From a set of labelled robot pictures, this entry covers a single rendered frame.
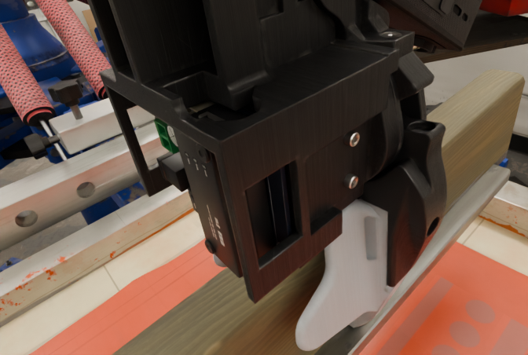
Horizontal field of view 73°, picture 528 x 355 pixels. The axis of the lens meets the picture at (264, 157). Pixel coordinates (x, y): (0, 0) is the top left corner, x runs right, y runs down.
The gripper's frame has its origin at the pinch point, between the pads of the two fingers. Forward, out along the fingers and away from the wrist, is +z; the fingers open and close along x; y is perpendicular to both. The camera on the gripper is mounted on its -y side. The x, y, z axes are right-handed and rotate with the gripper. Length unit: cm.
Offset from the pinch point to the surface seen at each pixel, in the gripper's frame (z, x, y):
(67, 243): 10.3, -29.2, 11.2
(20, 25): -5, -91, -1
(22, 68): -2, -63, 5
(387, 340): 13.7, 0.6, -6.1
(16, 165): 109, -284, 22
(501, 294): 13.7, 5.3, -17.0
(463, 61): 62, -74, -200
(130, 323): 13.7, -17.4, 9.8
